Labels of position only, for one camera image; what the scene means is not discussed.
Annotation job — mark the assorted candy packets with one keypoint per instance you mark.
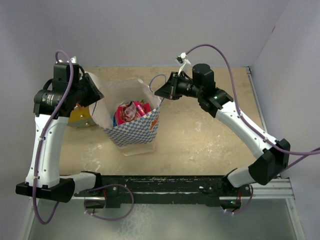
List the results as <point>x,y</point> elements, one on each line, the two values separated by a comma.
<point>146,106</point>

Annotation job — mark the checkered paper bag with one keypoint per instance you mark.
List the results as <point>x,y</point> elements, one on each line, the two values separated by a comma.
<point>135,137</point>

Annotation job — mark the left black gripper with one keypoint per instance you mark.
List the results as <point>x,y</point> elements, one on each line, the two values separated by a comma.
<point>95,94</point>

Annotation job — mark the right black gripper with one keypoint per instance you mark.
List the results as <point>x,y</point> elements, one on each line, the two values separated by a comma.
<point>170,89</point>

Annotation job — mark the pink chips bag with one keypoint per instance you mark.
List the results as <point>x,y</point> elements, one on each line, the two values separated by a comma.
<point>129,112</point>

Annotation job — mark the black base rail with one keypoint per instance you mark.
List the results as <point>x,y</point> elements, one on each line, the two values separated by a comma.
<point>208,190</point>

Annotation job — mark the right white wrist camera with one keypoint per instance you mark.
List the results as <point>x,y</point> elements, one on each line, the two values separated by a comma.
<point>183,62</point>

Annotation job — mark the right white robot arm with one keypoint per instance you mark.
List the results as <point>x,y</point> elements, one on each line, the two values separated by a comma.
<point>268,151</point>

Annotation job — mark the cream and orange cylinder box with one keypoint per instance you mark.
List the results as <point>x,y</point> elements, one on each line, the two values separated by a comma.
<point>81,117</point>

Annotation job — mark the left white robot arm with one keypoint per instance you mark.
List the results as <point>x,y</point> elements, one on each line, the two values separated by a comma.
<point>53,104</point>

